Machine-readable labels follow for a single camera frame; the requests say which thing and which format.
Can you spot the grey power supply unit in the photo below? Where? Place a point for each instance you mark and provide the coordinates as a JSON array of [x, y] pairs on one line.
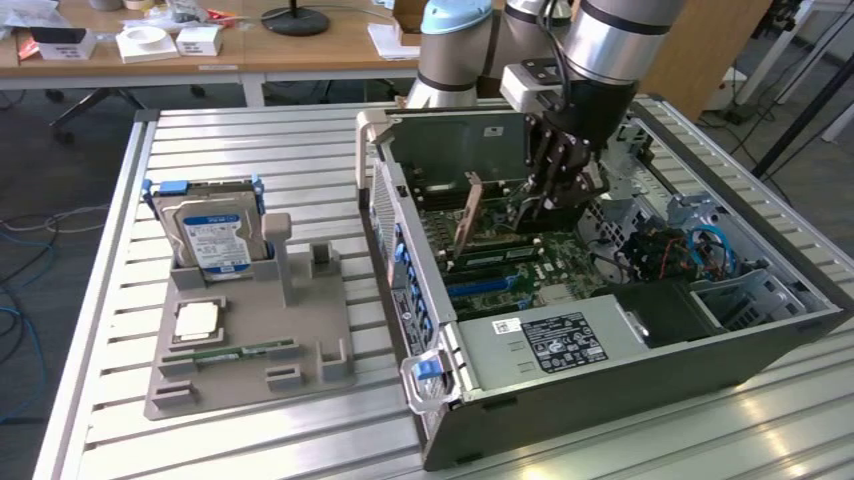
[[487, 350]]

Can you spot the brown cardboard box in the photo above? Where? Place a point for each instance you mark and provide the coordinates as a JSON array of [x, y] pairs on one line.
[[409, 15]]

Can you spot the silver CPU chip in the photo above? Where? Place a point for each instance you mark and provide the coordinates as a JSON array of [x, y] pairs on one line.
[[198, 320]]

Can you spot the perforated silver drive cage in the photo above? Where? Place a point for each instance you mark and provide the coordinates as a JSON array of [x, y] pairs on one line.
[[621, 225]]

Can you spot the small white cardboard box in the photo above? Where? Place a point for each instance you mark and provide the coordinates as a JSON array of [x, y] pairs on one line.
[[199, 41]]

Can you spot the grey parts rack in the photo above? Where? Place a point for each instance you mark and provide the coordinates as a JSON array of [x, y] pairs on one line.
[[254, 320]]

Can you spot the white paper stack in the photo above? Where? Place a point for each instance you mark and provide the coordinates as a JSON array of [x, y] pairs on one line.
[[390, 45]]

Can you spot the green RAM stick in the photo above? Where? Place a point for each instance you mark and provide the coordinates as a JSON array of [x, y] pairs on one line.
[[221, 355], [507, 252]]

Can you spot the black office chair base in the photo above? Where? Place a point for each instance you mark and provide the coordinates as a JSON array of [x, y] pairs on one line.
[[64, 136]]

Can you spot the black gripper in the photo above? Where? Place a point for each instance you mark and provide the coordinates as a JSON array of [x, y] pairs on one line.
[[587, 120]]

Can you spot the white box with tape roll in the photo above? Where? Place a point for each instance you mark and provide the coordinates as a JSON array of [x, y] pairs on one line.
[[147, 47]]

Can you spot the black round lamp base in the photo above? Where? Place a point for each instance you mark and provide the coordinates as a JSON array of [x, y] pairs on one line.
[[294, 25]]

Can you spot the black slanted stand pole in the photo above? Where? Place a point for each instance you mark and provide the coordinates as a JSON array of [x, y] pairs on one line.
[[801, 119]]

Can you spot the graphics card with metal bracket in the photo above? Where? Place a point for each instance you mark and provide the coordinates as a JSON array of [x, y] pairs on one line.
[[469, 215]]

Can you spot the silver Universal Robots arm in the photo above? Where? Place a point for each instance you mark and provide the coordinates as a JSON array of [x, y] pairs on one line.
[[614, 35]]

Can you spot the silver disk bay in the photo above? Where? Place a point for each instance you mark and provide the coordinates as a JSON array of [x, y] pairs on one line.
[[754, 295]]

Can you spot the white desk frame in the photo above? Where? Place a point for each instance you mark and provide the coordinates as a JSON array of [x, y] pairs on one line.
[[781, 55]]

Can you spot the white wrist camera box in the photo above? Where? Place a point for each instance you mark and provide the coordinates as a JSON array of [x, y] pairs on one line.
[[523, 87]]

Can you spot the hard disk with blue bracket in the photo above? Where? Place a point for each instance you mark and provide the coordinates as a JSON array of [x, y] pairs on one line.
[[210, 235]]

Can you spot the case latch with blue tab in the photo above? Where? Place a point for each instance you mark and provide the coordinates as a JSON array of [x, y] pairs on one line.
[[427, 370]]

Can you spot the white box with black top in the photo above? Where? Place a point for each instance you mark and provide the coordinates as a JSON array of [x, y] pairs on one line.
[[63, 47]]

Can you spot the wooden desk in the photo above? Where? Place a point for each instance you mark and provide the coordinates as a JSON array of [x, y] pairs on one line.
[[100, 67]]

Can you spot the blue expansion slot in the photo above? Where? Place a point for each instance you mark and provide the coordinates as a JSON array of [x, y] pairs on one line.
[[483, 289]]

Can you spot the green motherboard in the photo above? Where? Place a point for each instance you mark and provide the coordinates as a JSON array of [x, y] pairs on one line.
[[554, 255]]

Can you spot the open black PC case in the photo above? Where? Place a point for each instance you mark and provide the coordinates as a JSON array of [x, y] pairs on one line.
[[601, 415]]

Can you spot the white box device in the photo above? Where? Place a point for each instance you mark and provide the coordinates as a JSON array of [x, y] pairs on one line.
[[728, 92]]

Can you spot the wooden cabinet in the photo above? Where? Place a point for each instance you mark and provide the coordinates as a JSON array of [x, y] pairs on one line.
[[714, 50]]

